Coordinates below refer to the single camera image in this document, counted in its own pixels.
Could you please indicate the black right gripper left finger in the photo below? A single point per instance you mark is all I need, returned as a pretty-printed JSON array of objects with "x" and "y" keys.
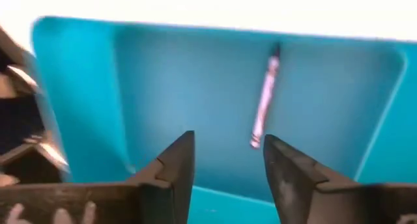
[{"x": 169, "y": 191}]

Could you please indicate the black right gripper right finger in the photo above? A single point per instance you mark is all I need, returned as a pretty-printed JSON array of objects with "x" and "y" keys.
[{"x": 293, "y": 191}]

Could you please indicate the black aluminium table frame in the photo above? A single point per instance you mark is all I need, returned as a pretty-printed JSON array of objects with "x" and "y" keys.
[{"x": 19, "y": 120}]

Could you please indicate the teal plastic bin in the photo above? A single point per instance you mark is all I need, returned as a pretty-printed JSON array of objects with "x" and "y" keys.
[{"x": 195, "y": 87}]

